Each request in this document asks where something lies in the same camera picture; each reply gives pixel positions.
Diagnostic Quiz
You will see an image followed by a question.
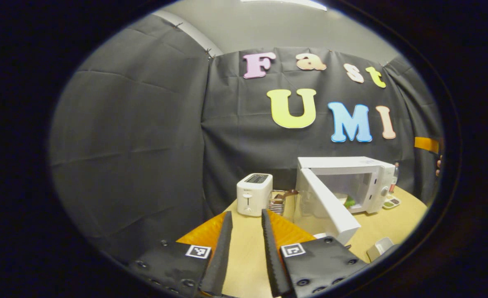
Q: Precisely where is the black backdrop cloth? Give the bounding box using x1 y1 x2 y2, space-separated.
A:
49 14 443 265

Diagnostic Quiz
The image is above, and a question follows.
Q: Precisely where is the clear plastic water bottle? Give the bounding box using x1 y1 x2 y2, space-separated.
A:
390 162 400 195

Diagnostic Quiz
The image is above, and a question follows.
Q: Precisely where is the white microwave oven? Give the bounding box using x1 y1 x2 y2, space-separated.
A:
293 156 397 246

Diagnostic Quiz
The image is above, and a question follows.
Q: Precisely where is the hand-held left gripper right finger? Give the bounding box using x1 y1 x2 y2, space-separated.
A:
261 209 369 298

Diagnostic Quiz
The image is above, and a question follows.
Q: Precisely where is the white toaster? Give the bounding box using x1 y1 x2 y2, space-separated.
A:
236 173 274 217

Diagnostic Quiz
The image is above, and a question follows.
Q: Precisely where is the white rectangular plate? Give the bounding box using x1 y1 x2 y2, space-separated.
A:
366 237 395 262

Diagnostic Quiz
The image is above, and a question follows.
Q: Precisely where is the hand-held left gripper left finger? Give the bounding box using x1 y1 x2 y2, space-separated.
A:
128 211 233 297

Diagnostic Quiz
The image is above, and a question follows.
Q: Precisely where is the metal wire basket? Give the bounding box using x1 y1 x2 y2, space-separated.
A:
267 189 299 216

